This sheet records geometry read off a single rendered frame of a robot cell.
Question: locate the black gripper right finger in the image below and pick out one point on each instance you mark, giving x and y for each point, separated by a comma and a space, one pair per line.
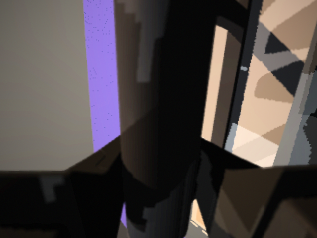
237, 198

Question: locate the peach square tile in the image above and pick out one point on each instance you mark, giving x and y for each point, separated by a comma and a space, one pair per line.
196, 216

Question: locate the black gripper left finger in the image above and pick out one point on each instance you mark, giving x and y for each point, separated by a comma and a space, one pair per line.
88, 197

